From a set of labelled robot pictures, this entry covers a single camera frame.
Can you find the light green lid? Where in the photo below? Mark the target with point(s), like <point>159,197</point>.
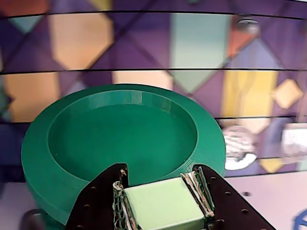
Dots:
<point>163,206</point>

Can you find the colourful geometric patterned board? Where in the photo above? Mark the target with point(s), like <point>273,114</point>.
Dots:
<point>144,43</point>

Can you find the green round recipient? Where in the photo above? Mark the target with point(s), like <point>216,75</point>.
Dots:
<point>120,136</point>

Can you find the dark grey round object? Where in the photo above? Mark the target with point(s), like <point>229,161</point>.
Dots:
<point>33,220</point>

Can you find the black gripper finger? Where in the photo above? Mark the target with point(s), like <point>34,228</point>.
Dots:
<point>230,206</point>
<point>98,201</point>

